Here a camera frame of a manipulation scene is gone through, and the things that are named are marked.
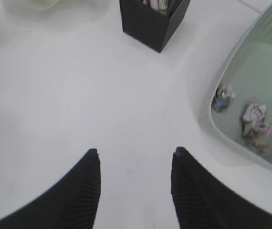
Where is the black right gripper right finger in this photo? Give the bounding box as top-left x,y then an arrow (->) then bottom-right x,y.
171,147 -> 272,229

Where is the grey-green woven plastic basket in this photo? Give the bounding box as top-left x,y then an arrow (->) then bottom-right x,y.
199,4 -> 272,170

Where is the paper ball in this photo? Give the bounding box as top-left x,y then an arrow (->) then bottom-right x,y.
211,84 -> 236,113
241,103 -> 272,154

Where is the black mesh pen holder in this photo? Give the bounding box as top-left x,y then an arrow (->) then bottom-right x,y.
119,0 -> 190,53

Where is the white grey mechanical pen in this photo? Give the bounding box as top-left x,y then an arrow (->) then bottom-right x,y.
150,0 -> 158,10

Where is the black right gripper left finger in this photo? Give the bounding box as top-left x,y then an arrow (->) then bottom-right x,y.
0,148 -> 101,229

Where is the cream yellow ballpoint pen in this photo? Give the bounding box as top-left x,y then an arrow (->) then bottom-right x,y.
158,0 -> 168,11

